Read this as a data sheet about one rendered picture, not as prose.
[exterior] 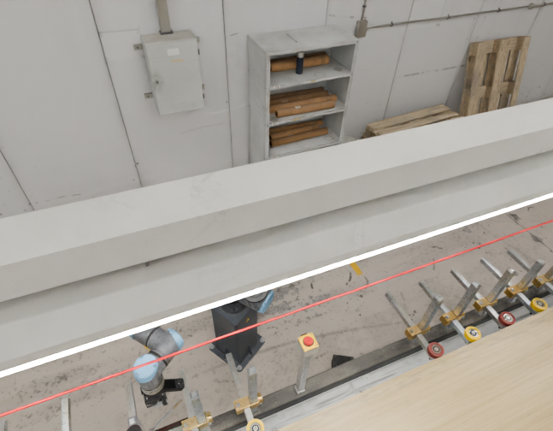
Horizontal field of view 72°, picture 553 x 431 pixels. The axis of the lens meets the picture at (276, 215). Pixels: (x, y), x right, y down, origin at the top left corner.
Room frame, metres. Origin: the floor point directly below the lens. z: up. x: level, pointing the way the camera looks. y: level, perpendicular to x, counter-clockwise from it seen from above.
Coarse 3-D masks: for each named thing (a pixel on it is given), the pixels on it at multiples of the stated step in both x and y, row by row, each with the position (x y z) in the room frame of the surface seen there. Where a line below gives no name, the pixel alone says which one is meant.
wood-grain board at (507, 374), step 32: (544, 320) 1.16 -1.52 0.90; (480, 352) 0.95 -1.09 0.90; (512, 352) 0.96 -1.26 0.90; (544, 352) 0.96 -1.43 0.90; (384, 384) 0.76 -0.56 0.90; (416, 384) 0.77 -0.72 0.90; (448, 384) 0.78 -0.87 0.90; (480, 384) 0.78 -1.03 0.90; (512, 384) 0.79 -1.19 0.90; (544, 384) 0.80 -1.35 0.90; (320, 416) 0.61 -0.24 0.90; (352, 416) 0.61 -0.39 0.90; (384, 416) 0.62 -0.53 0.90; (416, 416) 0.62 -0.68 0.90; (448, 416) 0.63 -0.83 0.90; (480, 416) 0.63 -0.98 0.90; (512, 416) 0.64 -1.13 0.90; (544, 416) 0.65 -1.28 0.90
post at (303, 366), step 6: (300, 360) 0.80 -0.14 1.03; (306, 360) 0.78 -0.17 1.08; (300, 366) 0.80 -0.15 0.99; (306, 366) 0.79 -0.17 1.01; (300, 372) 0.79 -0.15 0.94; (306, 372) 0.79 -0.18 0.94; (300, 378) 0.78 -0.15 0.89; (306, 378) 0.79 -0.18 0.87; (300, 384) 0.78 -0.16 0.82; (300, 390) 0.78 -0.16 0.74
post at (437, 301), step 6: (438, 294) 1.12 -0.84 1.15; (432, 300) 1.11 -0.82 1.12; (438, 300) 1.09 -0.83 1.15; (432, 306) 1.09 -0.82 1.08; (438, 306) 1.09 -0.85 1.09; (426, 312) 1.11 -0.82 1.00; (432, 312) 1.08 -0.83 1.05; (426, 318) 1.09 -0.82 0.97; (432, 318) 1.10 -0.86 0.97; (420, 324) 1.11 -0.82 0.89; (426, 324) 1.08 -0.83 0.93; (414, 342) 1.09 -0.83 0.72
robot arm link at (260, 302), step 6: (252, 294) 1.23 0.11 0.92; (258, 294) 1.24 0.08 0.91; (264, 294) 1.26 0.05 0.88; (270, 294) 1.28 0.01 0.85; (240, 300) 1.28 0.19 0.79; (246, 300) 1.24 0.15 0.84; (252, 300) 1.23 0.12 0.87; (258, 300) 1.23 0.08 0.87; (264, 300) 1.24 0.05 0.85; (270, 300) 1.29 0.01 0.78; (252, 306) 1.23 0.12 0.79; (258, 306) 1.22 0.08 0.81; (264, 306) 1.22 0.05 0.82
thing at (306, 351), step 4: (304, 336) 0.82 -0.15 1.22; (312, 336) 0.83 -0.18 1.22; (300, 340) 0.80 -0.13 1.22; (300, 344) 0.79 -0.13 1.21; (304, 344) 0.79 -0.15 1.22; (312, 344) 0.79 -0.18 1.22; (316, 344) 0.79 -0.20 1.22; (300, 348) 0.79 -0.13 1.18; (304, 348) 0.77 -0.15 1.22; (308, 348) 0.77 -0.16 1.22; (312, 348) 0.77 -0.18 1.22; (316, 348) 0.78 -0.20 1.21; (304, 352) 0.76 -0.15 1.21; (308, 352) 0.76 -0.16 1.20; (312, 352) 0.77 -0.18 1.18; (316, 352) 0.78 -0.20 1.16; (304, 356) 0.76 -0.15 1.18; (308, 356) 0.76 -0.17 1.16
